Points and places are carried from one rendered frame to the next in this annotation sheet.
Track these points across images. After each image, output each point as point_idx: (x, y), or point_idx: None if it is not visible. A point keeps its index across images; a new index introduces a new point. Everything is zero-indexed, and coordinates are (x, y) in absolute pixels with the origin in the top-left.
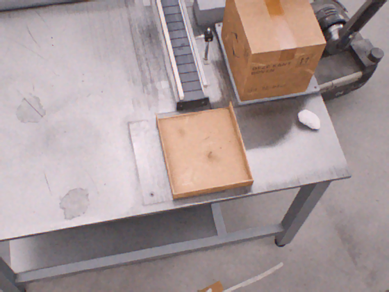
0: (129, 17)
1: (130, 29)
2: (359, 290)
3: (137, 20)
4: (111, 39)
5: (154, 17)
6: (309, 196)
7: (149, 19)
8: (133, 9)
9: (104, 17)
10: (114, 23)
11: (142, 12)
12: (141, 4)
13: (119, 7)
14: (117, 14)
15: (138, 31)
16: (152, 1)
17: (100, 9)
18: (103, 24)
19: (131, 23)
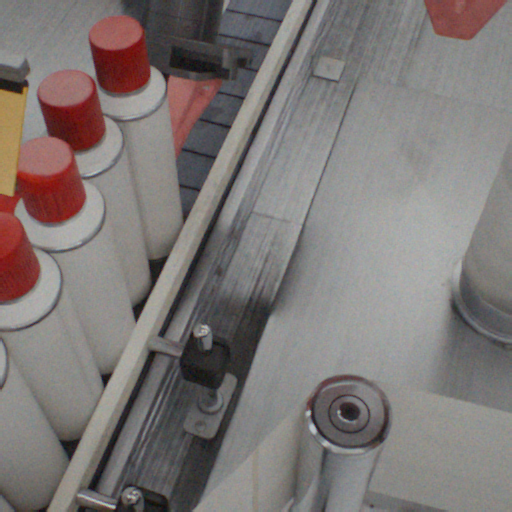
0: (412, 48)
1: (428, 17)
2: None
3: (390, 32)
4: (502, 11)
5: (335, 10)
6: None
7: (353, 22)
8: (386, 68)
9: (497, 78)
10: (470, 48)
11: (361, 50)
12: (349, 72)
13: (432, 89)
14: (450, 71)
15: (406, 4)
16: (326, 9)
17: (500, 108)
18: (508, 59)
19: (415, 30)
